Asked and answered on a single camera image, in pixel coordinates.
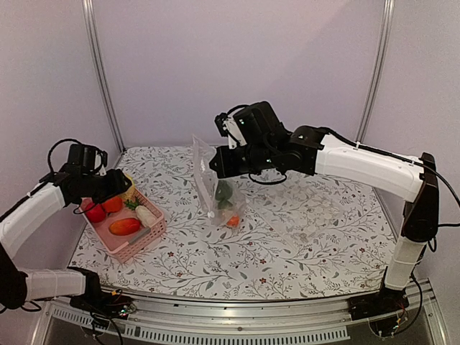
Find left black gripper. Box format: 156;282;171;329
80;165;134;201

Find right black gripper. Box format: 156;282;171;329
210;142;276;178

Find orange red mango toy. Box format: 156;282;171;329
109;218;142;236

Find white garlic toy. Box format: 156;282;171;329
124;198;157;228

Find orange green papaya toy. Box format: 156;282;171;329
226;215;240;228

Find clear zip top bag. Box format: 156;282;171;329
193;136;340;248

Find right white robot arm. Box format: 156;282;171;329
209;101;439;320

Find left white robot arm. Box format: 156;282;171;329
1;138;133;314

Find red apple toy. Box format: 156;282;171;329
84;202;106;223

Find pink plastic basket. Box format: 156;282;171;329
78;187;166;263

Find floral tablecloth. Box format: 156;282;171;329
70;147;395;300

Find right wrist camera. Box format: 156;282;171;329
214;113;240;149

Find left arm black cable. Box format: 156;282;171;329
47;138;87;173

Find front aluminium rail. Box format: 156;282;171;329
33;280;449;344

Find left aluminium frame post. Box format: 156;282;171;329
82;0;126;153

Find aluminium frame post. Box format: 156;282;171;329
82;0;126;153
355;0;395;143

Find right aluminium frame post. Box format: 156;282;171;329
355;0;395;143

